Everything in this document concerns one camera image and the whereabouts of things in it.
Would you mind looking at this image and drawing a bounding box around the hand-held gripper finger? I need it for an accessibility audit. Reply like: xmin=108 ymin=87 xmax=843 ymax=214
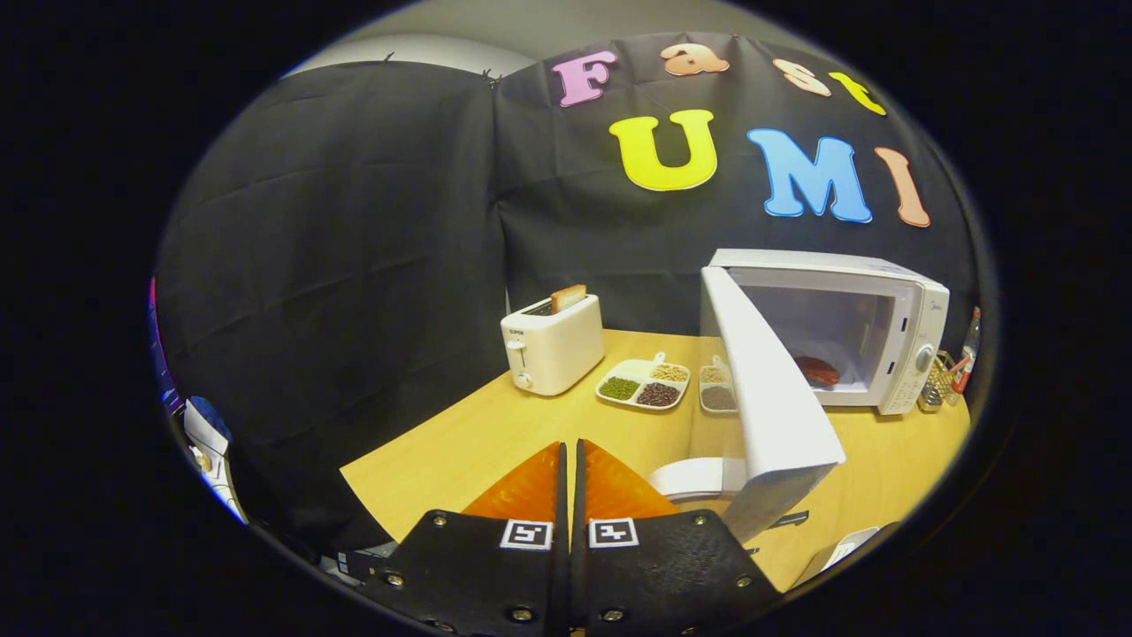
xmin=363 ymin=441 xmax=571 ymax=637
xmin=570 ymin=438 xmax=784 ymax=637

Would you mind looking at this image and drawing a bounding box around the white toaster oven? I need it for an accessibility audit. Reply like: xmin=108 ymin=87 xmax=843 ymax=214
xmin=650 ymin=249 xmax=951 ymax=545

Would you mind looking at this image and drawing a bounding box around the red-brown meat piece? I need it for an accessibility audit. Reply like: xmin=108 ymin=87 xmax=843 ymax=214
xmin=793 ymin=356 xmax=842 ymax=388

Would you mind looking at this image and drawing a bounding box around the cream toaster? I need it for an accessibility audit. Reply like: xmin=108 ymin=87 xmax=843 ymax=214
xmin=501 ymin=294 xmax=606 ymax=396

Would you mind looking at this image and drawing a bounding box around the white divided bean dish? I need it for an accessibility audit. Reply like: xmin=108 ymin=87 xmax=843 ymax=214
xmin=595 ymin=352 xmax=692 ymax=412

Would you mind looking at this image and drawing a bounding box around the white ribbed plate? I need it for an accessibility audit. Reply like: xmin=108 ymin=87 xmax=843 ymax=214
xmin=792 ymin=526 xmax=881 ymax=589

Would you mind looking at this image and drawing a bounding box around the white and blue object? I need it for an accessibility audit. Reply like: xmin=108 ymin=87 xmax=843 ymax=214
xmin=181 ymin=395 xmax=249 ymax=525

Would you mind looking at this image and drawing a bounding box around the clear plastic water bottle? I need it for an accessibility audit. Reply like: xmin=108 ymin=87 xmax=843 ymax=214
xmin=953 ymin=306 xmax=983 ymax=395

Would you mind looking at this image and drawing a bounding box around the metal wire basket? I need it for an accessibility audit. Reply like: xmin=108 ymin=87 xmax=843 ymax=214
xmin=918 ymin=350 xmax=960 ymax=413

